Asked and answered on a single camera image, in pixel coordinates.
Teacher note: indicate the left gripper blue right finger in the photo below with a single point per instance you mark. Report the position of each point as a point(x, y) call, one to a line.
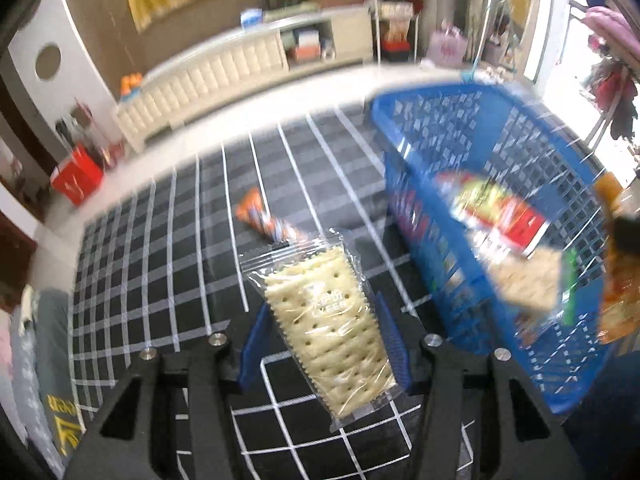
point(395, 346)

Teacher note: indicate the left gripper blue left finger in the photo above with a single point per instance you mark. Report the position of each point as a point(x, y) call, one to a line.
point(255, 346)

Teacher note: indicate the clear cracker pack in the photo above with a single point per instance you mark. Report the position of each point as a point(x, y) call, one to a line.
point(324, 308)

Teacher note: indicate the red yellow beef snack pouch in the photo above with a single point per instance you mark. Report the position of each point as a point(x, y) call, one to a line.
point(480, 203)

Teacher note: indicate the green-edged cracker pack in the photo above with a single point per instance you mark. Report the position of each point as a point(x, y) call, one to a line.
point(539, 287)

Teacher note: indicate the clear orange snack bag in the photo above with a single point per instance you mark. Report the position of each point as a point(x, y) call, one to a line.
point(619, 306)

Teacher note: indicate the orange sausage snack stick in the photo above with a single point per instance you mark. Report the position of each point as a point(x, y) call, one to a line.
point(252, 210)

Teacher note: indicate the blue plastic basket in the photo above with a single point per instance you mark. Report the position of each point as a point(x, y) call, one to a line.
point(477, 173)

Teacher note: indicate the grey queen print cloth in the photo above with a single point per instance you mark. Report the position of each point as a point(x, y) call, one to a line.
point(41, 381)

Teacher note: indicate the red paper bag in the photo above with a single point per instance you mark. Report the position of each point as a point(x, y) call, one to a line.
point(77, 176)

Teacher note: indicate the wooden drying rack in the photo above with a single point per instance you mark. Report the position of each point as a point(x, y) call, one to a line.
point(613, 85)

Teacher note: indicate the oranges on plate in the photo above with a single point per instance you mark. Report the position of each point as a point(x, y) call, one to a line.
point(129, 85)

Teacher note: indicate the pink gift bag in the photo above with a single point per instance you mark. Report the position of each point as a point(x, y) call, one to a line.
point(447, 46)

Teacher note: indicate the white TV cabinet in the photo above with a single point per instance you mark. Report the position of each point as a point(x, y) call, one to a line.
point(231, 66)

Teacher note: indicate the blue tissue box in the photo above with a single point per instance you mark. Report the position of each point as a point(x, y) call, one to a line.
point(251, 17)

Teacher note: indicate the green folded towel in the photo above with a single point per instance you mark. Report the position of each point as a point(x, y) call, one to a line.
point(289, 11)

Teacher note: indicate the white metal shelf rack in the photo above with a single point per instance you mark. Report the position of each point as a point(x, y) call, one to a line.
point(396, 29)

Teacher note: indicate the pink folded blanket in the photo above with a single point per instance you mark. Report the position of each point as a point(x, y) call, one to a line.
point(612, 25)

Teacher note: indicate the brown round wall disc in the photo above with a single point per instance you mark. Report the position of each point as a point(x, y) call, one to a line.
point(48, 62)

